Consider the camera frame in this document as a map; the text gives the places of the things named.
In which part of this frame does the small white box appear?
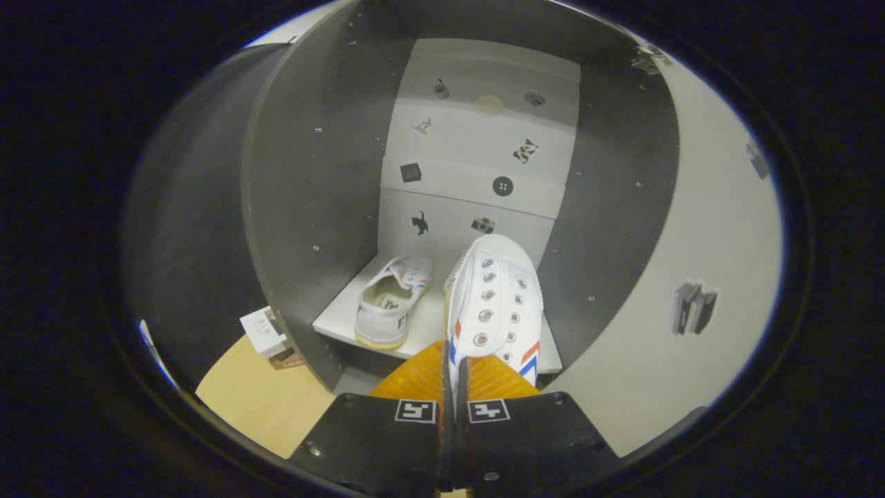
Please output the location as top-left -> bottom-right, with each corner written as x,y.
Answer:
240,306 -> 288,357

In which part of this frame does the white canvas shoe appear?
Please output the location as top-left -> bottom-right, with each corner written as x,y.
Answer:
355,255 -> 433,350
442,234 -> 545,416

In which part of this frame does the grey shoe cabinet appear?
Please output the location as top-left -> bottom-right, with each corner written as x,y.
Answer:
241,0 -> 682,398

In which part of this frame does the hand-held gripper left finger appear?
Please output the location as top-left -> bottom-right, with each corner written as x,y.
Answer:
287,338 -> 455,497

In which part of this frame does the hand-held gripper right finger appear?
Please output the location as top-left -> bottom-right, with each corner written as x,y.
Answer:
454,353 -> 623,497

